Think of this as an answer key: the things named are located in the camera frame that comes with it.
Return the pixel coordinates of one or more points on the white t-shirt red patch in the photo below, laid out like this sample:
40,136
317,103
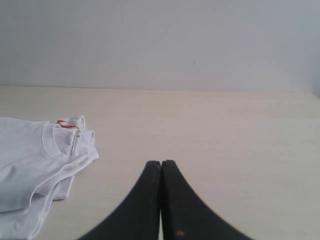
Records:
38,163

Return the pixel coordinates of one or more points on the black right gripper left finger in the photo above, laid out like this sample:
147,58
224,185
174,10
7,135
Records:
137,217

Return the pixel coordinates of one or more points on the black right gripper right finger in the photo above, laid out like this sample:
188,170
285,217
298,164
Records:
184,216

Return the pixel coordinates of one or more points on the orange neck label tag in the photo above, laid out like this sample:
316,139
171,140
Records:
67,125

